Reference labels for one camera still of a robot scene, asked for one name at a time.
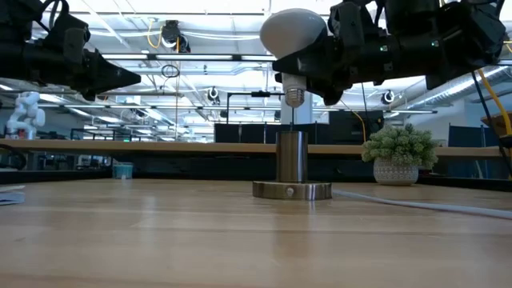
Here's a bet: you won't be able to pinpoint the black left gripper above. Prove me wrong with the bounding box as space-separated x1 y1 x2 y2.
23 38 142 102

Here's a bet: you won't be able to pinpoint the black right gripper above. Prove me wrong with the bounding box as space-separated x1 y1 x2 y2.
271 34 403 107

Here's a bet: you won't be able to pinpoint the black partition panels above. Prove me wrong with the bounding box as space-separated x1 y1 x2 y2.
214 122 333 145

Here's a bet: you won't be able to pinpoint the white lamp power cord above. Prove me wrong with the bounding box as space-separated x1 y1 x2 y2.
331 188 512 221

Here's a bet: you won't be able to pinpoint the cardboard box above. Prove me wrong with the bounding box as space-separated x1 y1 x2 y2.
481 111 512 138

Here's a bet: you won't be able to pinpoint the yellow hanging cable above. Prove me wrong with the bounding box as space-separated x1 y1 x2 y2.
477 39 512 138

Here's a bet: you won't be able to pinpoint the white robot figure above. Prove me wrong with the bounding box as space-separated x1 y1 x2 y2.
4 90 46 141

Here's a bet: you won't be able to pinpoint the black thin hanging cable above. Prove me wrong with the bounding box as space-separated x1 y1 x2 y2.
470 70 512 178

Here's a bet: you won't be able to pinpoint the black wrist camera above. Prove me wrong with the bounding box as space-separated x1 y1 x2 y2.
327 1 367 50
47 12 91 66

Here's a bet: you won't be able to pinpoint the white lightbulb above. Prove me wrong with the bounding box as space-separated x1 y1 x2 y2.
259 7 329 110

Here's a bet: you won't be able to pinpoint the brushed metal lamp base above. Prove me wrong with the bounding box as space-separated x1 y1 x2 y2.
252 130 334 202

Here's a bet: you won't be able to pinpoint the long wooden bench top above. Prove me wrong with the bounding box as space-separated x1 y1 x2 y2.
0 138 503 158

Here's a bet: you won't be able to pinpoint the black cabinet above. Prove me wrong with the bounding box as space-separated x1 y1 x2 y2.
329 110 386 145

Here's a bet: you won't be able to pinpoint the green potted plant white pot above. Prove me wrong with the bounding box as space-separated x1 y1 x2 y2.
361 122 441 187

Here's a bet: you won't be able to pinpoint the blue partition panel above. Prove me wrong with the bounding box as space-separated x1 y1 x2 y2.
447 124 487 149

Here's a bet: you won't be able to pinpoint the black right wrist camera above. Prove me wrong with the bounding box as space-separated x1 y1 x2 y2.
327 1 367 50

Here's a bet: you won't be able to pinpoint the black cable loop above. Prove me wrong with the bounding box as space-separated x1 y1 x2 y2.
0 143 28 172

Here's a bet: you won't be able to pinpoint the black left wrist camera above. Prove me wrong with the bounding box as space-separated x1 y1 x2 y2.
47 12 91 66

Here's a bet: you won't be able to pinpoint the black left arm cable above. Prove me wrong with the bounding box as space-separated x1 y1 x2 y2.
38 0 70 31

